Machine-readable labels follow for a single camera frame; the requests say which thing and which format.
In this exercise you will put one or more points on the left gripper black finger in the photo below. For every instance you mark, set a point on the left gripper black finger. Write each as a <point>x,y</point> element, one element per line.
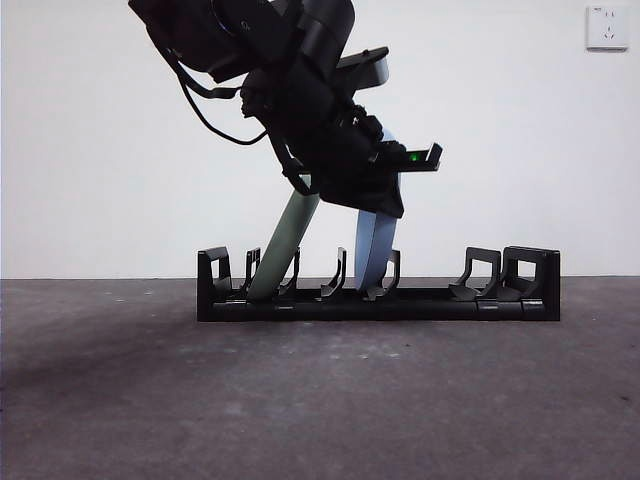
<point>370,197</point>

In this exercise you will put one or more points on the blue round plate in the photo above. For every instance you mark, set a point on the blue round plate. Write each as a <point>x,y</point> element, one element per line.
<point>372,250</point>

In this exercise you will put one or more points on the pale green round plate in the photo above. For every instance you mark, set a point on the pale green round plate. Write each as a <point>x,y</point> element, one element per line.
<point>280,250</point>

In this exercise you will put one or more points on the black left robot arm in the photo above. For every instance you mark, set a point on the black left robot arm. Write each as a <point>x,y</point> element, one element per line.
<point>210,30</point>

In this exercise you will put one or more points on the black plate rack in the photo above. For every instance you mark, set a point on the black plate rack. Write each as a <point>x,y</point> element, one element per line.
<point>440,306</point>

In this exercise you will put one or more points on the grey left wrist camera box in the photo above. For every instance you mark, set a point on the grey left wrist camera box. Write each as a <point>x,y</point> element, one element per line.
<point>372,75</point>

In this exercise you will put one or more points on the white wall socket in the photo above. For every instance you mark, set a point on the white wall socket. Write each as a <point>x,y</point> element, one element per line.
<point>607,27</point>

